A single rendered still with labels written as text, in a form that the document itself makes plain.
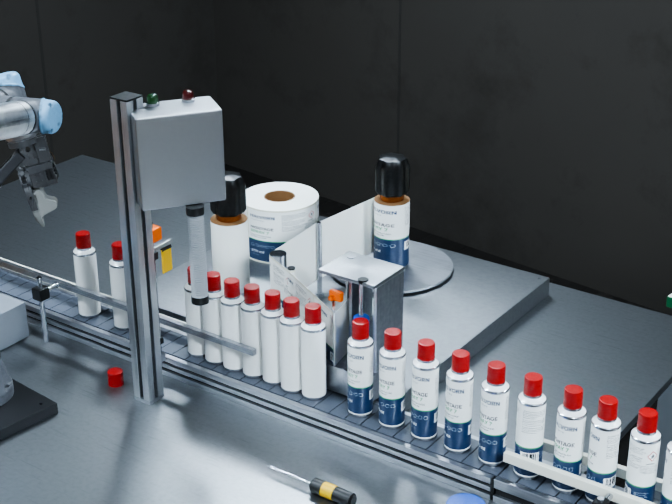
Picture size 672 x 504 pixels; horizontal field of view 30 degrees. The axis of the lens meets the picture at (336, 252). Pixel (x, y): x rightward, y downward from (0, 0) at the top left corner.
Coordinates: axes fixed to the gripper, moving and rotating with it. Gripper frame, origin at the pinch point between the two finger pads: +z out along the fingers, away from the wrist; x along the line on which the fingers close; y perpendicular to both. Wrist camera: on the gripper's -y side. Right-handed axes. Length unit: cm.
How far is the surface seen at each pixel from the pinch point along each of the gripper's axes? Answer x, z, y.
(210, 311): -42, 18, 33
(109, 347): -20.8, 27.4, 9.0
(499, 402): -90, 33, 80
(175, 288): -1.4, 24.4, 26.4
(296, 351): -56, 26, 48
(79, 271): -14.4, 10.1, 7.0
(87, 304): -13.7, 18.4, 6.5
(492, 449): -88, 42, 77
